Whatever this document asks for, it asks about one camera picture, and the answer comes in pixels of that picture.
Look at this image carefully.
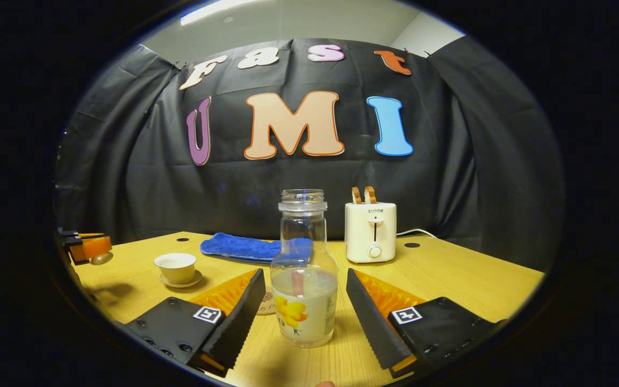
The beige ceramic teacup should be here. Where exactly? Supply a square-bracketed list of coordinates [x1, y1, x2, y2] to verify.
[154, 253, 197, 284]

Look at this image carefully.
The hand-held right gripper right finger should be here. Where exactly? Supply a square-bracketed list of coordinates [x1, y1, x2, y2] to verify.
[346, 268, 509, 379]

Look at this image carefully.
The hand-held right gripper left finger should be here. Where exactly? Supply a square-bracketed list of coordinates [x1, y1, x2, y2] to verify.
[125, 268, 267, 378]

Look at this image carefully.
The clear glass water bottle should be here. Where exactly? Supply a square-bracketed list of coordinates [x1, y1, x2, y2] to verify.
[270, 189, 339, 348]

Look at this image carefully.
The black backdrop cloth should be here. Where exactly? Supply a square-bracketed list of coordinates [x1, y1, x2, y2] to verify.
[54, 35, 567, 272]

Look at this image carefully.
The round cork coaster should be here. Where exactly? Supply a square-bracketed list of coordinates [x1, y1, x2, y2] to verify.
[256, 290, 278, 317]

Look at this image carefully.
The white toaster cable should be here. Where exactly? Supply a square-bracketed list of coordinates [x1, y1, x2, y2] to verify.
[395, 228, 439, 239]

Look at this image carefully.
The blue towel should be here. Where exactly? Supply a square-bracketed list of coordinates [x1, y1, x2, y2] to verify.
[200, 232, 314, 265]

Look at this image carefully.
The white toaster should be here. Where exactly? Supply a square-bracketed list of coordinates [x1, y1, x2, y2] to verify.
[344, 202, 398, 264]

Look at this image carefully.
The beige ceramic saucer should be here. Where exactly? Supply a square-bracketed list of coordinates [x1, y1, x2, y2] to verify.
[159, 270, 203, 289]

